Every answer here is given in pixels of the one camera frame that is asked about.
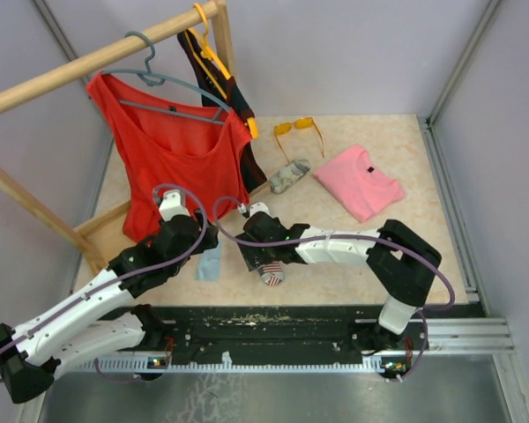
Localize grey patterned glasses case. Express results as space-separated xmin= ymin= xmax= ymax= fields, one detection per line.
xmin=269 ymin=159 xmax=311 ymax=195

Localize wooden clothes rack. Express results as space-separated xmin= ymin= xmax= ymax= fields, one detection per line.
xmin=0 ymin=1 xmax=236 ymax=275

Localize dark navy maroon garment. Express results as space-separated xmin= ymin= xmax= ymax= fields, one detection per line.
xmin=176 ymin=29 xmax=267 ymax=193

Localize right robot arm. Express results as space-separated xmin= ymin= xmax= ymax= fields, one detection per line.
xmin=236 ymin=211 xmax=442 ymax=349

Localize narrow blue cleaning cloth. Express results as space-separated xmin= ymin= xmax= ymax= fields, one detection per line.
xmin=195 ymin=241 xmax=222 ymax=282

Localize folded pink t-shirt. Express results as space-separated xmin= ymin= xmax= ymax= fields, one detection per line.
xmin=313 ymin=145 xmax=405 ymax=223

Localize red tank top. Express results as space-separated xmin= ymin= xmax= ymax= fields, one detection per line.
xmin=87 ymin=73 xmax=251 ymax=241

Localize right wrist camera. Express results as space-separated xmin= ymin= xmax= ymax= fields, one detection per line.
xmin=237 ymin=202 xmax=270 ymax=219

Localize grey-blue clothes hanger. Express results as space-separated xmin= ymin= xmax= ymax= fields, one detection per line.
xmin=101 ymin=31 xmax=232 ymax=125

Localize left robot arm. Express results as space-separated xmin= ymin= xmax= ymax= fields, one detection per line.
xmin=0 ymin=211 xmax=218 ymax=404

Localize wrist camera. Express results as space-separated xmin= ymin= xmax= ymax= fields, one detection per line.
xmin=158 ymin=189 xmax=190 ymax=222
xmin=237 ymin=202 xmax=270 ymax=219

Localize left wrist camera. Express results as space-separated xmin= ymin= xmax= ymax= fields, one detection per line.
xmin=158 ymin=189 xmax=190 ymax=222

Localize yellow clothes hanger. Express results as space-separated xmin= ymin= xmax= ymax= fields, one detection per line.
xmin=183 ymin=3 xmax=259 ymax=139

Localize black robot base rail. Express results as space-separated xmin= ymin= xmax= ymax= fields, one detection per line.
xmin=65 ymin=303 xmax=510 ymax=381

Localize orange sunglasses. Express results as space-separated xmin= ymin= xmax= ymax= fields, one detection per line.
xmin=273 ymin=116 xmax=325 ymax=162

